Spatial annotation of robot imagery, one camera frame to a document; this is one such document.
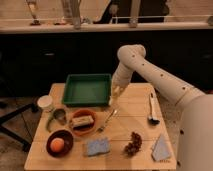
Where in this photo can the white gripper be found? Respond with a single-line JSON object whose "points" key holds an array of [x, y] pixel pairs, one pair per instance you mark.
{"points": [[119, 84]]}

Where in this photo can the yellow banana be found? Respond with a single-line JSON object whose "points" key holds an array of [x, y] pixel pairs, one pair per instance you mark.
{"points": [[112, 98]]}

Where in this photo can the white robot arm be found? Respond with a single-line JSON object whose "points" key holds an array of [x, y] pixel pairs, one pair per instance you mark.
{"points": [[195, 148]]}

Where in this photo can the small metal cup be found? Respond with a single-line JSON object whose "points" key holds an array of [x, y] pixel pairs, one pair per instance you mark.
{"points": [[60, 116]]}

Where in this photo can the white paper cup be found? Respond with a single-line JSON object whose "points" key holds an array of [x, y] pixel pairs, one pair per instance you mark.
{"points": [[46, 103]]}

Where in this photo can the metal fork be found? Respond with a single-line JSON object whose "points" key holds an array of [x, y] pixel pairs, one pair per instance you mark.
{"points": [[102, 127]]}

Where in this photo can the green plastic tray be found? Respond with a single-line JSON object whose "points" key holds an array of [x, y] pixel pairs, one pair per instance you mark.
{"points": [[87, 90]]}

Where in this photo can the wooden table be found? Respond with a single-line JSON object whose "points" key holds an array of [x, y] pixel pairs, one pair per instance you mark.
{"points": [[132, 116]]}

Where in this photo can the orange bowl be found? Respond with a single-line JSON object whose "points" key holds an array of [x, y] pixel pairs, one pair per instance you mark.
{"points": [[83, 130]]}

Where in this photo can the sandwich bread slice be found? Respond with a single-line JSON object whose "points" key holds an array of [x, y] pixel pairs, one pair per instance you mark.
{"points": [[82, 121]]}

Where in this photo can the bunch of dark grapes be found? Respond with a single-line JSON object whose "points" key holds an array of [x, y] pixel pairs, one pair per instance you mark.
{"points": [[134, 146]]}

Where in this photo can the blue sponge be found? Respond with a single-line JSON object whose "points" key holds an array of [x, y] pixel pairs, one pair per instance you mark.
{"points": [[97, 146]]}

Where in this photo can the green chili pepper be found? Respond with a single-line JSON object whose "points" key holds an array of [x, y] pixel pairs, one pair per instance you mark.
{"points": [[48, 123]]}

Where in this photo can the dark red bowl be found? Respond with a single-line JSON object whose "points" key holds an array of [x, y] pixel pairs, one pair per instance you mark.
{"points": [[68, 143]]}

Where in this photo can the grey folded cloth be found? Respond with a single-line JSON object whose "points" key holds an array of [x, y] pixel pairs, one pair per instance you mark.
{"points": [[160, 150]]}

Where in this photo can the orange fruit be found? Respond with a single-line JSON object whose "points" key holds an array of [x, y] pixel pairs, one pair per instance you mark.
{"points": [[57, 144]]}

